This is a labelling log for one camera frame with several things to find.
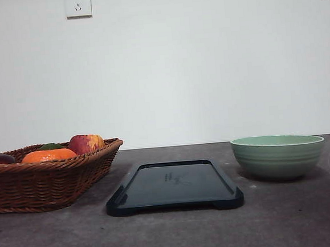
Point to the light green ceramic bowl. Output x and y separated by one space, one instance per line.
277 156

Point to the brown wicker basket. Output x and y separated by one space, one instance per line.
51 185

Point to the dark teal rectangular tray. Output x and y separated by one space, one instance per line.
175 185

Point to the red yellow apple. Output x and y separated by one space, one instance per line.
83 144

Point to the dark green fruit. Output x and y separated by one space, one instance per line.
50 146

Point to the orange fruit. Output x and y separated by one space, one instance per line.
48 155

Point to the white wall socket left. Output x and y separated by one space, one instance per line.
78 9

